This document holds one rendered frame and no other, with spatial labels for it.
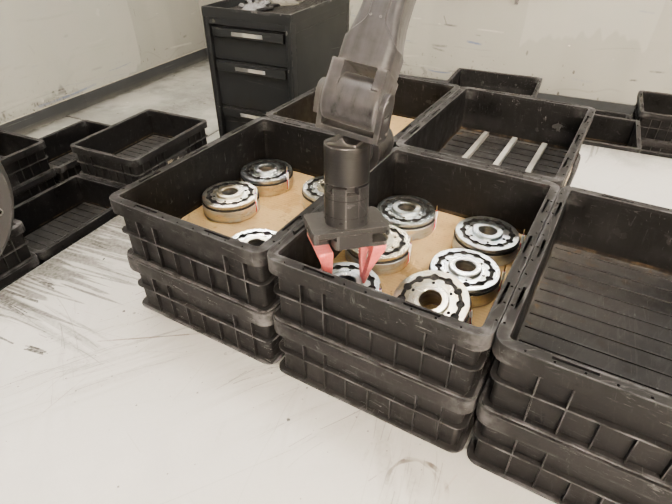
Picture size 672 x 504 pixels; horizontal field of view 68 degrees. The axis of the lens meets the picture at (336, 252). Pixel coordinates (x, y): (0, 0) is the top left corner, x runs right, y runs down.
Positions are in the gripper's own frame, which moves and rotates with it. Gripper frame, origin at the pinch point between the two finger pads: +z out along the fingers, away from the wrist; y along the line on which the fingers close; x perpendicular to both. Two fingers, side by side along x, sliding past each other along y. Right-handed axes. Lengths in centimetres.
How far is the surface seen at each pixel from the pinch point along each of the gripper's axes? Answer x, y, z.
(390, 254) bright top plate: -4.9, -8.6, 0.1
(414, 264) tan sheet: -5.8, -13.1, 3.1
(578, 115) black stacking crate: -35, -63, -10
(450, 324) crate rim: 18.1, -6.5, -4.1
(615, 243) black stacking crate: 1.3, -44.2, 0.2
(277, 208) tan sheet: -28.5, 4.8, 1.2
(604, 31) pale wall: -244, -251, -2
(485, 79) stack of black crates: -170, -122, 9
